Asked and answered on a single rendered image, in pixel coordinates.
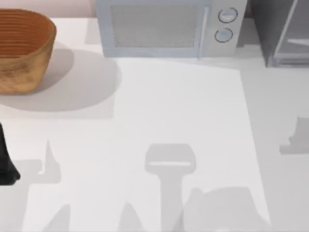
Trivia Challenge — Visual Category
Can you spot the microwave knob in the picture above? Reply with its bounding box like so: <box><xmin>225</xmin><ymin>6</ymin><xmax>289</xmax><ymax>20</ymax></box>
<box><xmin>218</xmin><ymin>7</ymin><xmax>238</xmax><ymax>24</ymax></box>
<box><xmin>214</xmin><ymin>28</ymin><xmax>234</xmax><ymax>44</ymax></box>

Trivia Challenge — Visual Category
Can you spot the pale microwave oven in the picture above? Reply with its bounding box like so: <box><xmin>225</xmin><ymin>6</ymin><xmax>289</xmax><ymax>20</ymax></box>
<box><xmin>94</xmin><ymin>0</ymin><xmax>249</xmax><ymax>59</ymax></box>

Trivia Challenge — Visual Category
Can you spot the microwave door handle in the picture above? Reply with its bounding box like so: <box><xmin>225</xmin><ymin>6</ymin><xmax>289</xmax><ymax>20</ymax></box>
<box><xmin>197</xmin><ymin>6</ymin><xmax>210</xmax><ymax>59</ymax></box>

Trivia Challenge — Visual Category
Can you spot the brown woven basket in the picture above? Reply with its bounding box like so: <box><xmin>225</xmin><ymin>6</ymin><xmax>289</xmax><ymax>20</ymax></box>
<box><xmin>0</xmin><ymin>9</ymin><xmax>57</xmax><ymax>95</ymax></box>

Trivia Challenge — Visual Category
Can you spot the microwave oven door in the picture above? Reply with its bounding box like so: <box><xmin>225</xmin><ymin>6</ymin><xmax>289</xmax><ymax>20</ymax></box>
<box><xmin>95</xmin><ymin>0</ymin><xmax>210</xmax><ymax>58</ymax></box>

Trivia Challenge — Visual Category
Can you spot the grey cabinet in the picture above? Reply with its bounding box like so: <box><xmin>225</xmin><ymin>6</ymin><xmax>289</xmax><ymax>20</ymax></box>
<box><xmin>250</xmin><ymin>0</ymin><xmax>309</xmax><ymax>68</ymax></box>

